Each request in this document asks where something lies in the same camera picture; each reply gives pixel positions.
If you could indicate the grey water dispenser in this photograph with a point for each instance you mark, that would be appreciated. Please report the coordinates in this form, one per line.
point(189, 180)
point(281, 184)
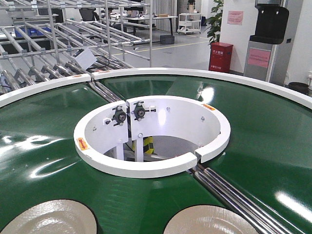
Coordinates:
point(269, 32)

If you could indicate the steel rollers in belt gap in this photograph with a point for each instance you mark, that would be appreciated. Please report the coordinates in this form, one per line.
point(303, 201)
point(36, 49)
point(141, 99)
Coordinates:
point(236, 201)

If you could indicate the grey control box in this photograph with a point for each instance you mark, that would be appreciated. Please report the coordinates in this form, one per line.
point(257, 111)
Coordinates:
point(84, 57)

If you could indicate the green potted plant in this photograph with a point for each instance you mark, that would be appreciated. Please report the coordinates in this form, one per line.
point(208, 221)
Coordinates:
point(214, 21)

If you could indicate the beige plate black rim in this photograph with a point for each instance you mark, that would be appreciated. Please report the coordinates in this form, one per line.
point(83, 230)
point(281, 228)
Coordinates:
point(60, 216)
point(208, 219)

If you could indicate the pink wall notice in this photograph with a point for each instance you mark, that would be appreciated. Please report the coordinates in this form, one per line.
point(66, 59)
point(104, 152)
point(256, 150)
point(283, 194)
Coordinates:
point(235, 17)

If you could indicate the red fire extinguisher cabinet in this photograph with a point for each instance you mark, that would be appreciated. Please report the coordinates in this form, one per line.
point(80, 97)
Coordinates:
point(220, 57)

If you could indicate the white outer conveyor rim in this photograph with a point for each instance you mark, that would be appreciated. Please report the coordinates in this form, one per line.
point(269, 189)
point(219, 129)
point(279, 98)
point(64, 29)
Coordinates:
point(56, 83)

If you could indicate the white wheeled cart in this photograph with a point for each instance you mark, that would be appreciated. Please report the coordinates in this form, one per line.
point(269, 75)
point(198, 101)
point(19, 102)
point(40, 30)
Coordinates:
point(189, 23)

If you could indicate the black waste bin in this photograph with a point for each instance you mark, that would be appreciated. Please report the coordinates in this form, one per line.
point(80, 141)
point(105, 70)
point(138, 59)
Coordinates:
point(299, 87)

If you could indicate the steel roller conveyor rack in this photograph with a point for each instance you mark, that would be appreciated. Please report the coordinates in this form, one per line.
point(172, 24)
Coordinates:
point(39, 37)

